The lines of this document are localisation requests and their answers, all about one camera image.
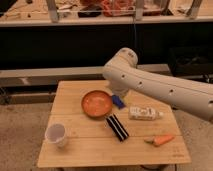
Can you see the white plastic cup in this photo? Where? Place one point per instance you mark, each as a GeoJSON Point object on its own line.
{"type": "Point", "coordinates": [56, 134]}

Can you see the orange ceramic bowl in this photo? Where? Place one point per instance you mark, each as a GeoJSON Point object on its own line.
{"type": "Point", "coordinates": [96, 103]}

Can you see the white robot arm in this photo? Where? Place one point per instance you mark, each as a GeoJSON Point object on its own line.
{"type": "Point", "coordinates": [192, 97]}

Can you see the clear plastic bottle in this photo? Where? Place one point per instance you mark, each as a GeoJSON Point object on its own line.
{"type": "Point", "coordinates": [147, 113]}

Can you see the wooden folding table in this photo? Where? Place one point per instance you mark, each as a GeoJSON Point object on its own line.
{"type": "Point", "coordinates": [92, 142]}

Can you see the red object on shelf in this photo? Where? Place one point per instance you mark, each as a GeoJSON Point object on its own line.
{"type": "Point", "coordinates": [114, 8]}

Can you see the blue sponge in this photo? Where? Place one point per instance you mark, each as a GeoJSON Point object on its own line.
{"type": "Point", "coordinates": [118, 102]}

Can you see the long grey bench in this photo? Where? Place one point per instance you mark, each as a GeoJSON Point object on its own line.
{"type": "Point", "coordinates": [47, 76]}

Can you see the black striped cloth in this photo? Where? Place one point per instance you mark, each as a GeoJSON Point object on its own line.
{"type": "Point", "coordinates": [117, 127]}

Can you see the orange carrot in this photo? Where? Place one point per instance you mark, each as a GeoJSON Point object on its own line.
{"type": "Point", "coordinates": [159, 140]}

